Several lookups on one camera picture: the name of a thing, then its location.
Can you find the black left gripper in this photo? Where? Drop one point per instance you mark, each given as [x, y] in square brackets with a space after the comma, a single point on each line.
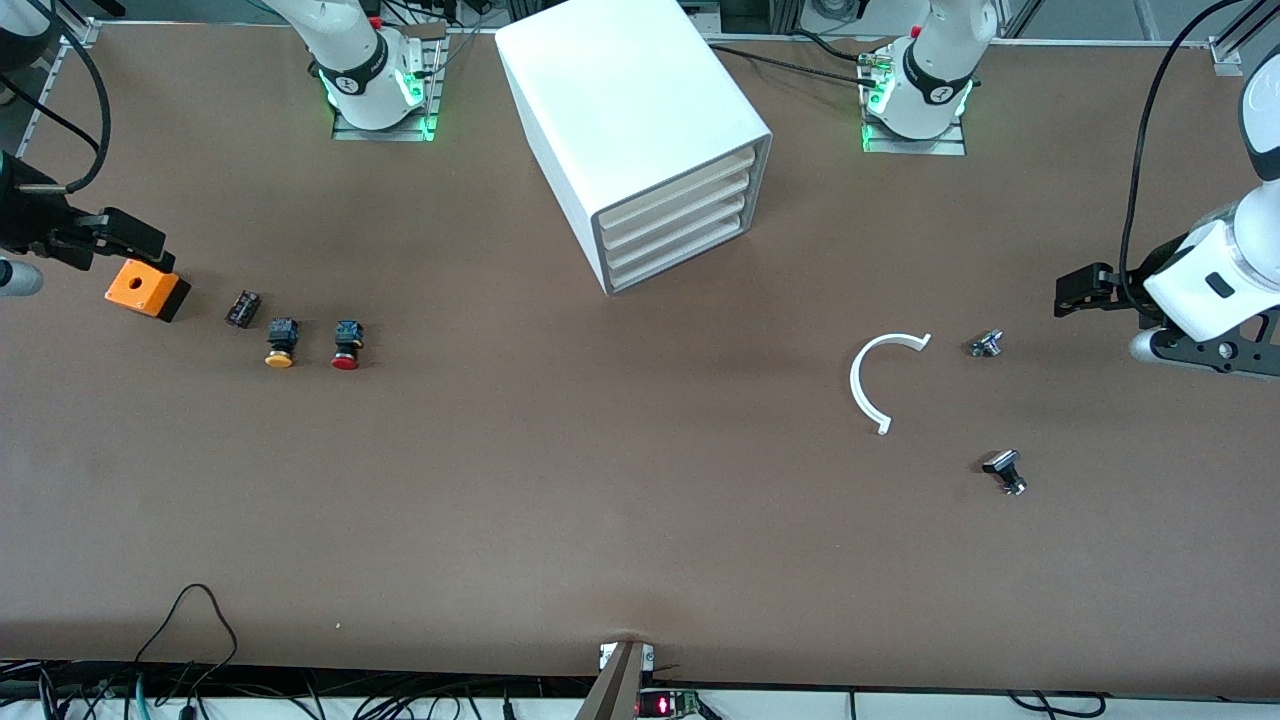
[1137, 286]

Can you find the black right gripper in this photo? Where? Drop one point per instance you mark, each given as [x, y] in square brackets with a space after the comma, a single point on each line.
[28, 222]

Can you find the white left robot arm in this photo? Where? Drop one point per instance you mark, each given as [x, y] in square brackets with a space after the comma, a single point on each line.
[935, 70]

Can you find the yellow push button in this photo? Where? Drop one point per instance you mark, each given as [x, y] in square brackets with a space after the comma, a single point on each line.
[282, 340]

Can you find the red push button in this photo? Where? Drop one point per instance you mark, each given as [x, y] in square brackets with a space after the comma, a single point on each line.
[347, 345]

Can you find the orange box black base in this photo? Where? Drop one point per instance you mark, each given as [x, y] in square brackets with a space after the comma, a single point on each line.
[140, 290]

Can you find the small silver metal fitting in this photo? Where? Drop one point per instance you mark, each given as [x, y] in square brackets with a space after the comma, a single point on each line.
[986, 344]

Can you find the small black terminal block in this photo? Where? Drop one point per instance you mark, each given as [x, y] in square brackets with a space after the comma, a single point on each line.
[243, 309]

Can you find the white curved plastic arc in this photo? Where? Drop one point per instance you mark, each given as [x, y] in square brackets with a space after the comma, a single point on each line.
[855, 385]

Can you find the black box red display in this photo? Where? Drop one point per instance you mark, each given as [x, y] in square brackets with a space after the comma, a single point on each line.
[665, 705]

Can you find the aluminium corner bracket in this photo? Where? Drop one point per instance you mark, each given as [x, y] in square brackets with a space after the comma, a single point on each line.
[82, 32]
[1225, 58]

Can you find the aluminium arm base plate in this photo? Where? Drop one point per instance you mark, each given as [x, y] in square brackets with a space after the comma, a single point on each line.
[920, 146]
[385, 134]

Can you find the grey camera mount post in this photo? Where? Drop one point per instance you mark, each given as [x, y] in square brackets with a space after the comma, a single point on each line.
[615, 690]

